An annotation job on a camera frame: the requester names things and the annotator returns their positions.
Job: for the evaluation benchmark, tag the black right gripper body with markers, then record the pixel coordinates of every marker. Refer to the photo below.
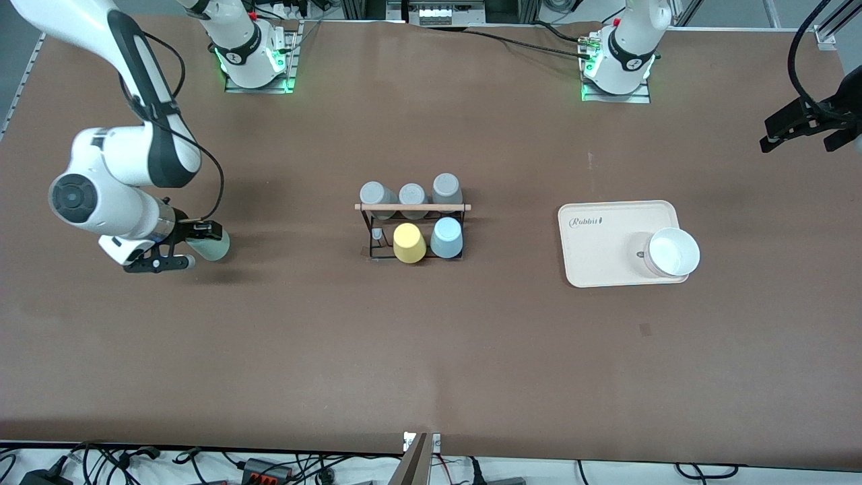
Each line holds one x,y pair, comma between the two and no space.
182,227

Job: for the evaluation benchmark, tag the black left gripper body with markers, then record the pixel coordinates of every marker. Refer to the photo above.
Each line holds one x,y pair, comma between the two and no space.
837,102

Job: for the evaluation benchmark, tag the mint green plastic cup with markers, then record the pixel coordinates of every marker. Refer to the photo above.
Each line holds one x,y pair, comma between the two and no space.
214,250

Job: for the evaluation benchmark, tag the light blue plastic cup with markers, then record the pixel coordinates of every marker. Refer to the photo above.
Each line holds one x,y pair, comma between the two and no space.
446,236

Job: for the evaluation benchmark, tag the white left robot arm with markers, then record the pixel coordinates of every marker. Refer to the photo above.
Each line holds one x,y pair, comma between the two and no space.
626,47

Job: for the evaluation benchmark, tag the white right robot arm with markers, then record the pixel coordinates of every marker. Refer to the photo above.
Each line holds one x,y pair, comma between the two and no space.
121,155

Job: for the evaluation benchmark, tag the white bowl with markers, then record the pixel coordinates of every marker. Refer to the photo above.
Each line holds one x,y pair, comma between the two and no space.
673,252

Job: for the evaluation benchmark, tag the grey plastic cup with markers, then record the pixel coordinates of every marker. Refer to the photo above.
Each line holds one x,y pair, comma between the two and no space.
446,185
372,194
412,194

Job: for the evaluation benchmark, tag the yellow plastic cup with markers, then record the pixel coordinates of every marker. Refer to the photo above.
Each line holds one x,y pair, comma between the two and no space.
408,242

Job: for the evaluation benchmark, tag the cream plastic tray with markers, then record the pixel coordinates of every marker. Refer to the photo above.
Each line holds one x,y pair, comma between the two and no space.
606,256

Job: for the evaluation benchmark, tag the black box orange connectors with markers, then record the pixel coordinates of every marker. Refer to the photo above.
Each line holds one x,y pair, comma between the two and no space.
259,468

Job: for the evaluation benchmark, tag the black power adapter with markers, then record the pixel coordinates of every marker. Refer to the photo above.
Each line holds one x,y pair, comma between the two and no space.
44,478

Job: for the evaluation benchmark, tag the white power strip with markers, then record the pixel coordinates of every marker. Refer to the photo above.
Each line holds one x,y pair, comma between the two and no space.
444,13

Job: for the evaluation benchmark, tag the grey flat device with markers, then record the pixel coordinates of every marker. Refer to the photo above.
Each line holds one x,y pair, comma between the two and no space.
505,481

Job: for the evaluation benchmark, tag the aluminium frame profile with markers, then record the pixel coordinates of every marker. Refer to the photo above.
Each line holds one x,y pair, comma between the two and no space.
687,13

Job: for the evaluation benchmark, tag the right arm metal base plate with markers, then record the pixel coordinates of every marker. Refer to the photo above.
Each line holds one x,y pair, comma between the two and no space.
293,54

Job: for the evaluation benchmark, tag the aluminium table edge rail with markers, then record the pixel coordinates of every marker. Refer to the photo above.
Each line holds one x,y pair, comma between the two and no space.
27,71

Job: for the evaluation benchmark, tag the white post bracket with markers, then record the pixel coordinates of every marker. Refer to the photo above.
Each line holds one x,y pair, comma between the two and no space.
436,441

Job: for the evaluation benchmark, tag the grey metal camera post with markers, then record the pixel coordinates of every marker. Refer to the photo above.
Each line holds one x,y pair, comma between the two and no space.
412,465

